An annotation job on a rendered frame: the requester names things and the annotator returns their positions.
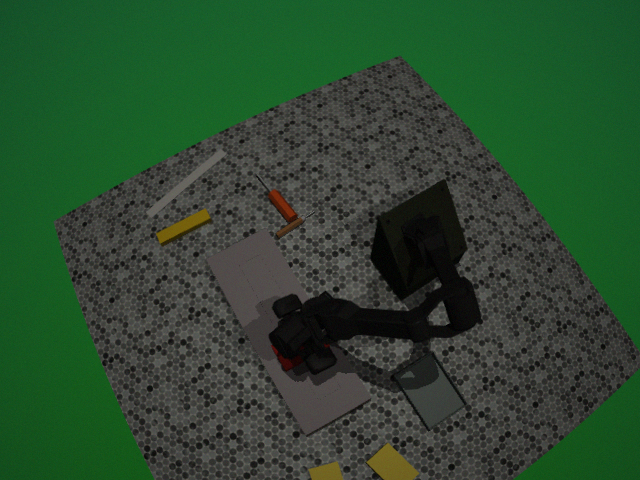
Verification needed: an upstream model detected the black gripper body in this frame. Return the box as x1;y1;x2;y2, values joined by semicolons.
272;294;337;375

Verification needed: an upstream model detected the orange hexagonal prism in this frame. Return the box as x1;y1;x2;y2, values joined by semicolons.
255;172;298;222

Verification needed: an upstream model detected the yellow rectangular block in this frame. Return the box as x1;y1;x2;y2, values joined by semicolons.
308;461;343;480
365;443;419;480

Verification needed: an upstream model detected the grey rectangular panel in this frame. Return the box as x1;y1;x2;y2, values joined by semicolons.
206;228;372;436

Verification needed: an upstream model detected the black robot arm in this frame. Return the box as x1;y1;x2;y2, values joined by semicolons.
268;213;481;359

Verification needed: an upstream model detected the olive yellow rectangular bar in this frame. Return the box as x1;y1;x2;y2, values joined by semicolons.
156;208;212;246

